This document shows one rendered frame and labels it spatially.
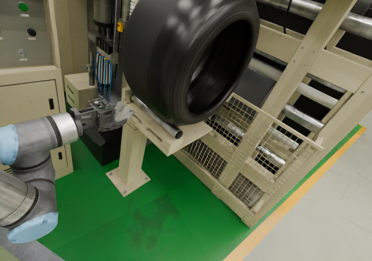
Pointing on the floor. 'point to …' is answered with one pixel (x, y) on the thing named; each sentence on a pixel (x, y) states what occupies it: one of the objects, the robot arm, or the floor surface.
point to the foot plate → (124, 183)
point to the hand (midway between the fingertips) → (130, 113)
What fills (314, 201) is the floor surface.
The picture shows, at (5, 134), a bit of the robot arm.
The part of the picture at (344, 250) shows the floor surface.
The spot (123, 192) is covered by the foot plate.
